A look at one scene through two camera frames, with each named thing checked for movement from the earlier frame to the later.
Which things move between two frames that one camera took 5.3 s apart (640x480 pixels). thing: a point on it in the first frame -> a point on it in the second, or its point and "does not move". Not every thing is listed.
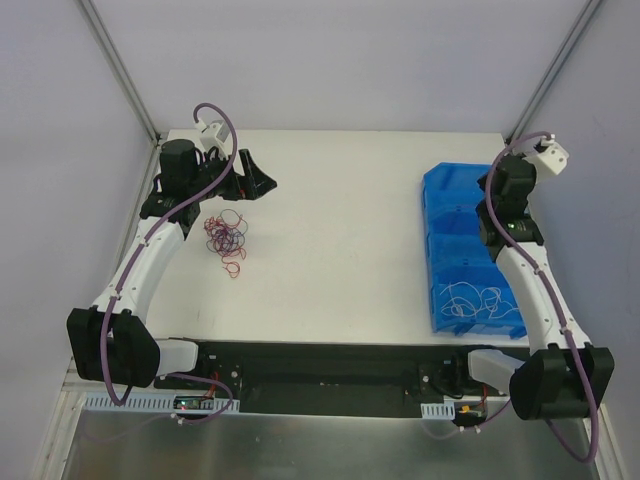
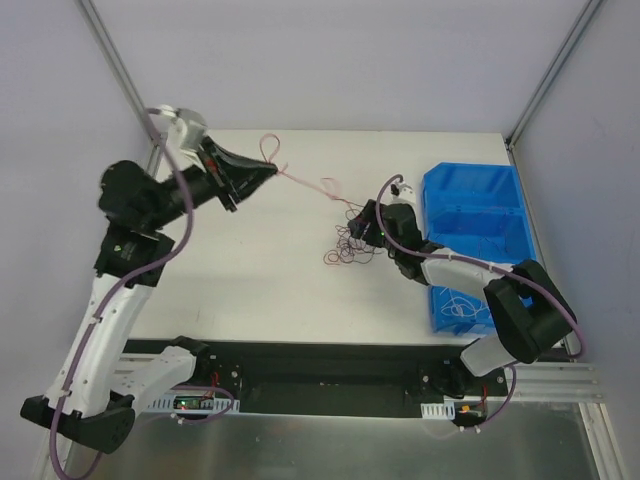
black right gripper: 516,176 -> 364,222
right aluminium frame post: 553,68 does not move
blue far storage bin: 451,195 does not move
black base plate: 352,379 does not move
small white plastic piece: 551,155 -> 406,194
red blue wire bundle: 227,236 -> 350,249
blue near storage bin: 474,300 does not move
